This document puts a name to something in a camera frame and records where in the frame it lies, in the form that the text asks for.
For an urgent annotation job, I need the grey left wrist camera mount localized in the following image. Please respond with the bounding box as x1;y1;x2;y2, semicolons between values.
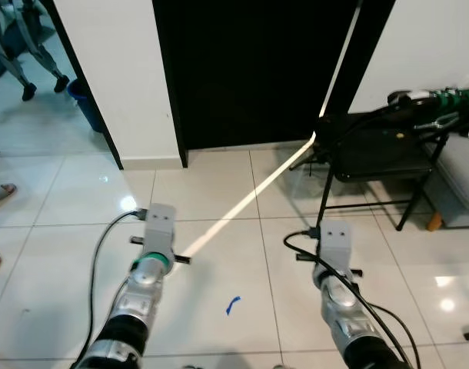
145;204;177;259

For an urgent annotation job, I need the grey cushioned ottoman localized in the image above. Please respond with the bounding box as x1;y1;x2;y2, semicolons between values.
431;131;469;231

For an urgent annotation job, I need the grey walking frame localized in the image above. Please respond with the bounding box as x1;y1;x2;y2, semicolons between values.
0;0;72;102

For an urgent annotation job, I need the blue bin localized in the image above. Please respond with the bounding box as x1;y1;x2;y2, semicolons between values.
65;77;106;134

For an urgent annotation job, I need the black door frame post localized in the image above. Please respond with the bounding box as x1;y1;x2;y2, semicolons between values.
37;0;125;171

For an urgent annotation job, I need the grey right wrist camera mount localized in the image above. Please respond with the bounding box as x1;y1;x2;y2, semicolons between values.
318;222;353;271

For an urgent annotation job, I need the black door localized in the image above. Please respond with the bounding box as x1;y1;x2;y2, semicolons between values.
152;0;397;168

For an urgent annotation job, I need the green hanger bundle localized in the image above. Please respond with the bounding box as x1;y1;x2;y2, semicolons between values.
387;87;469;116

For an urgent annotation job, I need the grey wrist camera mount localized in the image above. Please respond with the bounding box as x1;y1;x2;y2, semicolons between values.
318;222;353;271
145;204;177;259

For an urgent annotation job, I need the silver metal clip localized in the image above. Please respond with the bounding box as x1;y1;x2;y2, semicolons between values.
414;113;460;137

